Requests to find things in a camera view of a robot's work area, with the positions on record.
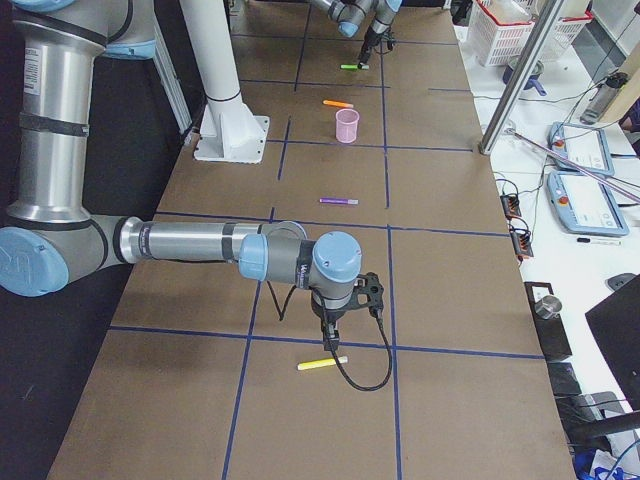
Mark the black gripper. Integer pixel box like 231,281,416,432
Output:
311,293,344,351
358,22,388,69

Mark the yellow highlighter pen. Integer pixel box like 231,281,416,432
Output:
296,356,348,371

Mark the green highlighter pen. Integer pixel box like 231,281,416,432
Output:
340,64,370,71

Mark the orange highlighter pen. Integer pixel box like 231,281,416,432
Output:
322,99,354,109

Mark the pink mesh pen holder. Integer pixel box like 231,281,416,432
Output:
335,108,360,144

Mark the purple highlighter pen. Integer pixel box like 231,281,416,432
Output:
319,197,359,206

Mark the white red plastic basket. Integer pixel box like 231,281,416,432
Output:
466,1,534,67

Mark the far black orange connector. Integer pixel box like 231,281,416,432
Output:
500,193,521,219

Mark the black orange connector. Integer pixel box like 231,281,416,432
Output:
500,193,521,219
509,227,534,261

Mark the near black orange connector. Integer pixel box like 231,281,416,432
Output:
509,227,534,261

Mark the small metal cup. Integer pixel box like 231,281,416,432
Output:
534,295,563,320

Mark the black box on desk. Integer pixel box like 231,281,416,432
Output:
524,281,572,362

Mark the far blue teach pendant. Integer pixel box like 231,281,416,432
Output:
548,122,615,176

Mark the blue teach pendant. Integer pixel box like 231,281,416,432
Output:
546,171,629,238
548,122,615,176

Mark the near blue teach pendant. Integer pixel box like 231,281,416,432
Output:
546,171,629,238

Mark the black marker on desk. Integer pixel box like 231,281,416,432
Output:
576,237,622,246

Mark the long metal grabber tool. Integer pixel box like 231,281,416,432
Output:
505,127,640,207

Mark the black monitor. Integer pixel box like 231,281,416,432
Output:
585,282,639,410

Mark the black computer mouse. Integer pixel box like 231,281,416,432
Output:
605,272,637,292

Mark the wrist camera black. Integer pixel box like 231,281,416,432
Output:
354,272,384,319

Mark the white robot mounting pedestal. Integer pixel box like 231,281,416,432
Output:
180,0,270,164

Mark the aluminium frame post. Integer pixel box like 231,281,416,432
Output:
478,0,565,155

